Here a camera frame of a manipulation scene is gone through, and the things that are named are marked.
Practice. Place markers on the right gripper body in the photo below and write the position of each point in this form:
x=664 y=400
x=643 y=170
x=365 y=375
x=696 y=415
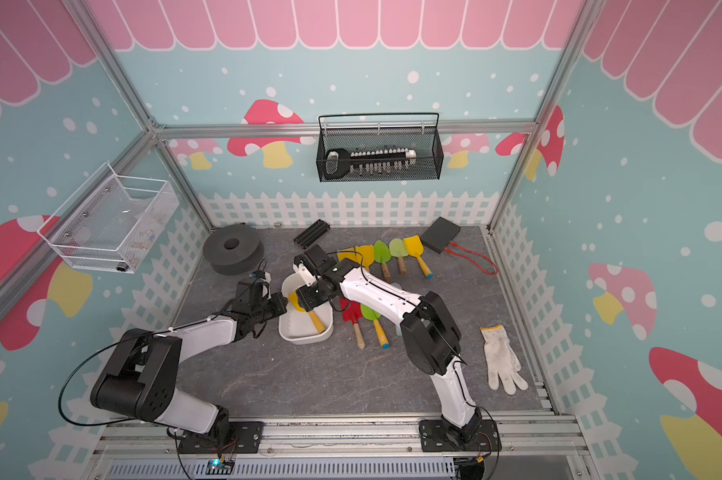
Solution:
x=309 y=296

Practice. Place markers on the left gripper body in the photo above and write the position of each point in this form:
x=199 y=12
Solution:
x=269 y=308

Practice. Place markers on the yellow shovel blue tip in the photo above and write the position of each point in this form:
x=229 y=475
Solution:
x=365 y=256

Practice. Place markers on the red shovel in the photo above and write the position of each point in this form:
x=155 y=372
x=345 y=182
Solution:
x=351 y=312

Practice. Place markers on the white plastic storage box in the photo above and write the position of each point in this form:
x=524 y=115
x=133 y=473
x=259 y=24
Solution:
x=296 y=326

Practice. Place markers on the green shovel wooden handle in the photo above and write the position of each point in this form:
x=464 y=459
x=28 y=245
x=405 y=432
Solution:
x=382 y=256

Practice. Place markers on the light green shovel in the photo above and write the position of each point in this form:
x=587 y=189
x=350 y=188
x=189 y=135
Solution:
x=398 y=251

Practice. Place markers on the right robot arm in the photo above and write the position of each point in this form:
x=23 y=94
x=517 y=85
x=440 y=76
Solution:
x=430 y=335

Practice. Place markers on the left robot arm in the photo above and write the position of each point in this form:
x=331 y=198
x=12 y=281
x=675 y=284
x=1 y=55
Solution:
x=139 y=380

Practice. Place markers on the black flat box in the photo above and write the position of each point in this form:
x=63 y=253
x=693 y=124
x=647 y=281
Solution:
x=438 y=236

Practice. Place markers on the black ribbed bar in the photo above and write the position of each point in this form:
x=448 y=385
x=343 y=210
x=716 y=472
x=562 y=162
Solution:
x=311 y=234

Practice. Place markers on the dark grey foam roll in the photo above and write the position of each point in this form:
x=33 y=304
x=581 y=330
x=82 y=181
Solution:
x=234 y=249

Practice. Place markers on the black socket bit holder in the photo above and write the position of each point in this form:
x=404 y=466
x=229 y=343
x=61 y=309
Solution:
x=342 y=163

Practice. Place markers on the small green circuit board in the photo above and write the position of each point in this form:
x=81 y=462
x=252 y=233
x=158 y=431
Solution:
x=219 y=467

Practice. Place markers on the white work glove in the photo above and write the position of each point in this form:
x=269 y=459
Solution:
x=503 y=364

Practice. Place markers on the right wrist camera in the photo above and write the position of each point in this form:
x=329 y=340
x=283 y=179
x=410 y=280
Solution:
x=312 y=264

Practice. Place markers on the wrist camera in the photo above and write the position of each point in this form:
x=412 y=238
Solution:
x=312 y=264
x=260 y=285

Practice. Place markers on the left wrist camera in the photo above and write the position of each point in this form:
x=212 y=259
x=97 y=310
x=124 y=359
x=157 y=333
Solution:
x=260 y=285

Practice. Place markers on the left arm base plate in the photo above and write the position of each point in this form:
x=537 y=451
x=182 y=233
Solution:
x=240 y=437

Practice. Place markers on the black mesh wall basket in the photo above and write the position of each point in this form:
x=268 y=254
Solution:
x=379 y=147

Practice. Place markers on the white wire wall basket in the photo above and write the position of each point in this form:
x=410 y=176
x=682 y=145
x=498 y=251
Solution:
x=111 y=222

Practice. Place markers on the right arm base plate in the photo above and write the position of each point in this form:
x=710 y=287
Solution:
x=441 y=436

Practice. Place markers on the grey slotted cable duct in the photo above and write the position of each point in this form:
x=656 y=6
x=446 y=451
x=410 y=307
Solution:
x=289 y=468

